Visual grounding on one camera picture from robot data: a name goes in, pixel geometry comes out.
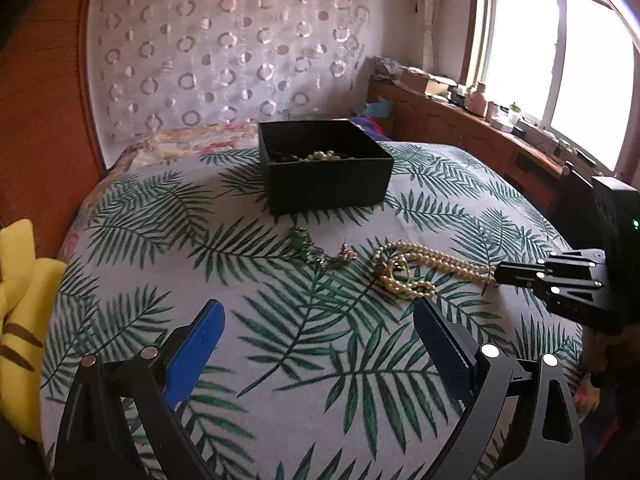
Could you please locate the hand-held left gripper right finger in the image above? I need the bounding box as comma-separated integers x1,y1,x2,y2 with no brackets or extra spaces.
413,297,587,480

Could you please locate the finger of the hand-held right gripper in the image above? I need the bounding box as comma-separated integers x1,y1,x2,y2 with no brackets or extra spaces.
497,276,622,336
494,252,608,278

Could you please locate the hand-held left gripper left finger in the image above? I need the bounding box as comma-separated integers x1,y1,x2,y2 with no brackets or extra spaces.
52,299,227,480

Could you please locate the long white pearl necklace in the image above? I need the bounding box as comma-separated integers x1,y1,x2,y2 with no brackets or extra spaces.
374,241,497,302

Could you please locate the black cardboard box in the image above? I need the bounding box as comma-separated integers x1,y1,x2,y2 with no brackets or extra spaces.
257,119,395,217

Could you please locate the short pearl bead strand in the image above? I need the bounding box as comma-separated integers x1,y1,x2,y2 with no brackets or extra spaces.
295,149,357,163

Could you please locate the person's right hand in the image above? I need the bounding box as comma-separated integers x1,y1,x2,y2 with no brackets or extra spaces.
572,332,623,413

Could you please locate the leaf print bedsheet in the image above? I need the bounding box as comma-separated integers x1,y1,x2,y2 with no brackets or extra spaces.
40,141,587,480

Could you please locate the small silver brooch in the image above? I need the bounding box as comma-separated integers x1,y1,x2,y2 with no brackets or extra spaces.
320,243,359,271

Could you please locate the long wooden cabinet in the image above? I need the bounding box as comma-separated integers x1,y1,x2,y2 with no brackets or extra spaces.
366,79,640,243

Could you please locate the yellow plush toy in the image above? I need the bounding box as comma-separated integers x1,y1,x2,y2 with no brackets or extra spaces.
0,219,68,445

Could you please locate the wooden framed window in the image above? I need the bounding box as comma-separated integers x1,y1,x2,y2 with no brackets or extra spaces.
470,0,640,173

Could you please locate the floral blanket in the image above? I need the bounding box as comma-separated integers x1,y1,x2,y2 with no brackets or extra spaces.
56,122,262,262

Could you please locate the dark blue blanket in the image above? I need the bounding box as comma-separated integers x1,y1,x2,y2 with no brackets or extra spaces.
349,116,397,144

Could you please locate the open cardboard box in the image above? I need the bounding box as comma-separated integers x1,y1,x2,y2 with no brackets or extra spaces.
399,69,452,97

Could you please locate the blue plastic bag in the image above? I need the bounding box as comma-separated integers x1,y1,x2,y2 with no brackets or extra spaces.
356,99,394,119

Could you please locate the beige window curtain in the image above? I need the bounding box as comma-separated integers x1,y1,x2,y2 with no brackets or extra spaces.
409,0,442,77

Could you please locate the wooden wardrobe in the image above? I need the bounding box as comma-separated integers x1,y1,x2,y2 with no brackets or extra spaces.
0,0,109,261

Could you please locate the circle-patterned sheer curtain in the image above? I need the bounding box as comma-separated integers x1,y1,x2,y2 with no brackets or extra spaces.
86,0,375,144

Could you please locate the gold chain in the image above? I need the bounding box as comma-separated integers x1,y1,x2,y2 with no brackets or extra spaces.
376,256,414,287

